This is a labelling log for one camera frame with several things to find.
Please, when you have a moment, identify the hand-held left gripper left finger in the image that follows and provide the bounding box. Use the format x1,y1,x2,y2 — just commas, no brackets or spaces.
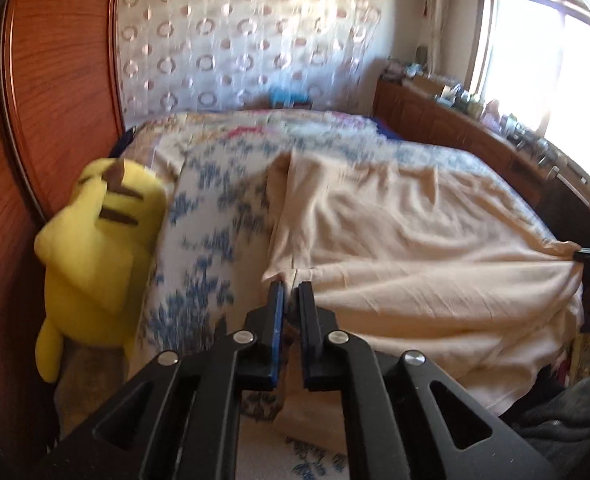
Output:
35,280,288,480

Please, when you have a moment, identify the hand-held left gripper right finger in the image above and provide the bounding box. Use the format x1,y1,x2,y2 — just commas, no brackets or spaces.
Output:
297,280,558,480

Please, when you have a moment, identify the beige printed t-shirt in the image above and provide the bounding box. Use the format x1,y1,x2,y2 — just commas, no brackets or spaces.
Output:
261,151,586,453

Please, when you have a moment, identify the blue floral bed sheet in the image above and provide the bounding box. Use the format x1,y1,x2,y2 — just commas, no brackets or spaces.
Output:
125,135,550,480

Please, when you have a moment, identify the grey cloth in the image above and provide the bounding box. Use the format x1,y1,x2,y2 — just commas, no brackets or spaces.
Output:
515,377,590,480

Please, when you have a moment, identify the yellow plush toy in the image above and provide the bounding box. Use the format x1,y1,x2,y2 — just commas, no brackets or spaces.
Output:
34,157,168,383

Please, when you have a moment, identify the wooden framed window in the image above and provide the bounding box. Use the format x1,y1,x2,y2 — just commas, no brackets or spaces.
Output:
467,0,590,186

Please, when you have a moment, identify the long wooden cabinet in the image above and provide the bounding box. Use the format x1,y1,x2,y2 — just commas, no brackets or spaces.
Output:
373,77,590,236

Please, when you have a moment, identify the pink floral quilt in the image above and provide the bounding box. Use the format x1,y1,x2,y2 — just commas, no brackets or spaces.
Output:
130,107,381,171

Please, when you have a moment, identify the blue topped box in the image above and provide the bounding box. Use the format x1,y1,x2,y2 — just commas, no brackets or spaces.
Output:
267,85,311,110

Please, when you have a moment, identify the open cardboard box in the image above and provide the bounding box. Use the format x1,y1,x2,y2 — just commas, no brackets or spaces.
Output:
412,75,446,96

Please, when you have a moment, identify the beige window curtain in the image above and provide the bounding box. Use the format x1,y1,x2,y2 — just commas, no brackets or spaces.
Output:
415,0,443,71

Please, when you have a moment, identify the circle patterned sheer curtain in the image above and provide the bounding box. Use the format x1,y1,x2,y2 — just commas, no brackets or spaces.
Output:
112,0,383,126

